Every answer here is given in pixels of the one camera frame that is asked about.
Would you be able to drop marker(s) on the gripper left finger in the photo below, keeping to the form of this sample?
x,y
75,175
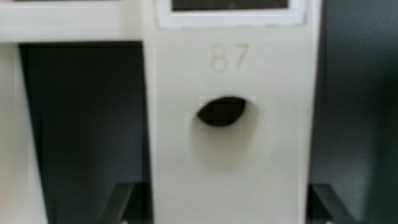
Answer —
x,y
123,211

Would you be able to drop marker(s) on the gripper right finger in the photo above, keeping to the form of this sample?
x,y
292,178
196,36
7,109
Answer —
x,y
327,211

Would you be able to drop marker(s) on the white chair back frame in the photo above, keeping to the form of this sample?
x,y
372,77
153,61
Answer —
x,y
229,62

